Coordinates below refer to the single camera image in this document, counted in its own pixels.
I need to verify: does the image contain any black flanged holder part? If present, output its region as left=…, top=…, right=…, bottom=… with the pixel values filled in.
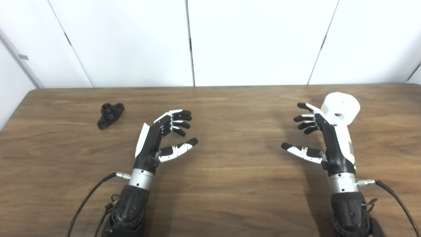
left=97, top=103, right=125, bottom=130

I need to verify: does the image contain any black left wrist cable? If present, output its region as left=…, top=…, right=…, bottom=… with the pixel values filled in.
left=67, top=172, right=130, bottom=237

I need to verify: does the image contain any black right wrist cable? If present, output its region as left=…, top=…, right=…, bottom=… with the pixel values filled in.
left=357, top=179, right=421, bottom=231

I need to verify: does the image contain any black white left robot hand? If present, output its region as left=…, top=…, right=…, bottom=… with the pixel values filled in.
left=133, top=109, right=199, bottom=175

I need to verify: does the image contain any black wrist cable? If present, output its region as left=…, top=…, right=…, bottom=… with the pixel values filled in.
left=357, top=179, right=421, bottom=231
left=67, top=172, right=130, bottom=237

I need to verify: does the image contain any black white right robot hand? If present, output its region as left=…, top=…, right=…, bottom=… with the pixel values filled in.
left=281, top=103, right=357, bottom=175

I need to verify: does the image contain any round white cylinder piece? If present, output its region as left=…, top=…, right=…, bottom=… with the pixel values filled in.
left=321, top=92, right=361, bottom=126

